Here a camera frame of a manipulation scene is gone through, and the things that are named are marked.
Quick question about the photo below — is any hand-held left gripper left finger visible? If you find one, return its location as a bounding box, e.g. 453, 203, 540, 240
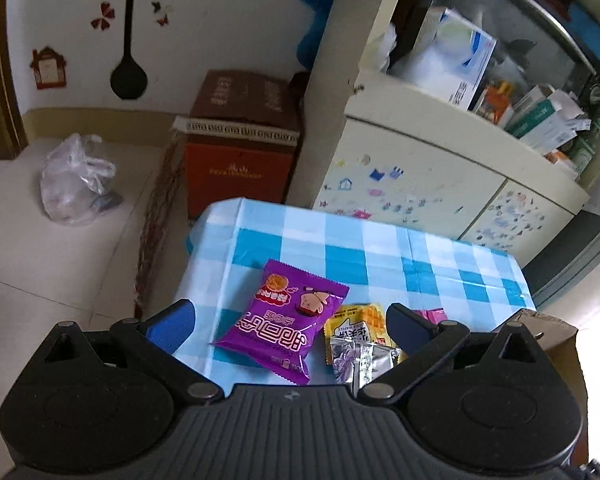
44, 299, 225, 403

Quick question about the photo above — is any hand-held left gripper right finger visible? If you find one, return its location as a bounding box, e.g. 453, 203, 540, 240
359, 302, 540, 403

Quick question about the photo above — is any pink snack packet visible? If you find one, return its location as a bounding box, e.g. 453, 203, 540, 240
412, 308, 448, 325

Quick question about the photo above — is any yellow waffle packet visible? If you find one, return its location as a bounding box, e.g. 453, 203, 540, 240
323, 302, 408, 363

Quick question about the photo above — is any silver foil packet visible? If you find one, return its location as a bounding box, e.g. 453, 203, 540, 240
329, 337, 403, 397

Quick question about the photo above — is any purple snack packet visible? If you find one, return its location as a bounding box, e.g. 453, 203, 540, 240
211, 259, 351, 386

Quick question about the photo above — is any cardboard box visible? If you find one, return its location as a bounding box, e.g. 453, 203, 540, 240
487, 308, 586, 441

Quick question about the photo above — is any blue white checked tablecloth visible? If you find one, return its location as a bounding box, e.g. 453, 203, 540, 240
172, 197, 537, 386

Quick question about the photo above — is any brown patterned carton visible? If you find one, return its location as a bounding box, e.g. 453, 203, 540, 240
174, 69, 303, 221

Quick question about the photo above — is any cream cabinet with stickers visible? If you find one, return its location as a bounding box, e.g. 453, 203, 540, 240
286, 0, 600, 256

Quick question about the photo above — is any clear plastic bag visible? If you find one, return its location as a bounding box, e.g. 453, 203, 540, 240
40, 133, 123, 227

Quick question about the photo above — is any dark grey appliance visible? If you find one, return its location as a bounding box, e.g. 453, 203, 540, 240
522, 162, 600, 311

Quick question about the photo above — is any orange box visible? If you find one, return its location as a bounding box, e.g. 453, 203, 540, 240
472, 80, 516, 128

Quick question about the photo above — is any green and white box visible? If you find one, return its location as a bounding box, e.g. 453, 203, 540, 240
505, 85, 588, 153

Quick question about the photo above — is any white and blue box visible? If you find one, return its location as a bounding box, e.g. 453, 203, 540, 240
405, 6, 497, 111

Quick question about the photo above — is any blue hanging cloth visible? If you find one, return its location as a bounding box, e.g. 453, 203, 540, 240
280, 0, 348, 70

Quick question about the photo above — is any black vase wall decal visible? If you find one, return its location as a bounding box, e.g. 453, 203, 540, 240
91, 0, 173, 101

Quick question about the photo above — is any red house wall sticker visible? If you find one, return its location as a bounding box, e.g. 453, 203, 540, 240
29, 46, 68, 91

